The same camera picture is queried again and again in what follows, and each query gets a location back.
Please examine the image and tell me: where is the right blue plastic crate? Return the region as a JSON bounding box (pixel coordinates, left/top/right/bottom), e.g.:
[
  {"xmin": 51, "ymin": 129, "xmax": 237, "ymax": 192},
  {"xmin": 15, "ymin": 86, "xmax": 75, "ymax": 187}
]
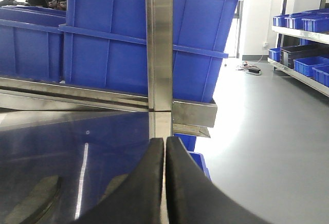
[{"xmin": 59, "ymin": 0, "xmax": 240, "ymax": 103}]

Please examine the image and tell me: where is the left blue plastic crate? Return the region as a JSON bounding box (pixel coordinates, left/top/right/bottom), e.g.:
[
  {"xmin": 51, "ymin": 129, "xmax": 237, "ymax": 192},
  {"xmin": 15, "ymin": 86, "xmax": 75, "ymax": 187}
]
[{"xmin": 1, "ymin": 7, "xmax": 65, "ymax": 82}]

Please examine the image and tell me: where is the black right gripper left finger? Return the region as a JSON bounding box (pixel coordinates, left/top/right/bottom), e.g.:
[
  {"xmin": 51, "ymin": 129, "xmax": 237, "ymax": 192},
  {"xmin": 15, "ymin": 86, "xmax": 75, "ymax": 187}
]
[{"xmin": 73, "ymin": 138, "xmax": 164, "ymax": 223}]

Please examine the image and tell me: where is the inner right brake pad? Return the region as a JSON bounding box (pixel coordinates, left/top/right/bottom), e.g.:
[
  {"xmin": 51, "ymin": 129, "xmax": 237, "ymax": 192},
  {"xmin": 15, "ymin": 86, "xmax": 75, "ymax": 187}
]
[{"xmin": 4, "ymin": 175, "xmax": 62, "ymax": 223}]

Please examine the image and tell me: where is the stainless steel roller rack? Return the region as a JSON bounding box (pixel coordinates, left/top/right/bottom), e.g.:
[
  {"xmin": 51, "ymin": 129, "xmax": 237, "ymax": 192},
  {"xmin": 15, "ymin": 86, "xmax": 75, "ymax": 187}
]
[{"xmin": 1, "ymin": 0, "xmax": 217, "ymax": 138}]

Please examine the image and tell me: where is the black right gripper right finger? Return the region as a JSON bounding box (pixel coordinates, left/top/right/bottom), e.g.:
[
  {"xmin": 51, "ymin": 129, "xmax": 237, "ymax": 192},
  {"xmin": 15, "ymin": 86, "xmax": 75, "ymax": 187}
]
[{"xmin": 166, "ymin": 137, "xmax": 267, "ymax": 223}]

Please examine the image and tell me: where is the black power adapter with cables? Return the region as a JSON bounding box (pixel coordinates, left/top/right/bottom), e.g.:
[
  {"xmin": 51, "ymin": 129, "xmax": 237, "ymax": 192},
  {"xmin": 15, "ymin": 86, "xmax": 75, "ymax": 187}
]
[{"xmin": 236, "ymin": 61, "xmax": 262, "ymax": 76}]

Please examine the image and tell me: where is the metal shelf with bins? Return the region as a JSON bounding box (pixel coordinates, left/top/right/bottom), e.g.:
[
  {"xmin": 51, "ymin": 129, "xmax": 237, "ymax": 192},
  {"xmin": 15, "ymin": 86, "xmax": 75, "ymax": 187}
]
[{"xmin": 268, "ymin": 0, "xmax": 328, "ymax": 96}]

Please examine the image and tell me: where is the small blue bin under rack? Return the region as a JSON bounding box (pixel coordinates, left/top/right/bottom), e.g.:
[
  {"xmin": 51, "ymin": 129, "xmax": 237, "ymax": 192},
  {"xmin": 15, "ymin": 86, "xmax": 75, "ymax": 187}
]
[{"xmin": 174, "ymin": 134, "xmax": 211, "ymax": 180}]

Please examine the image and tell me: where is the blue plastic crate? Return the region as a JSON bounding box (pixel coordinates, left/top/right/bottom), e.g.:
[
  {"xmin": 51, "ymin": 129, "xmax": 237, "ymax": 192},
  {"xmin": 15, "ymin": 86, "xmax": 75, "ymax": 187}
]
[
  {"xmin": 59, "ymin": 0, "xmax": 240, "ymax": 103},
  {"xmin": 1, "ymin": 7, "xmax": 65, "ymax": 82}
]

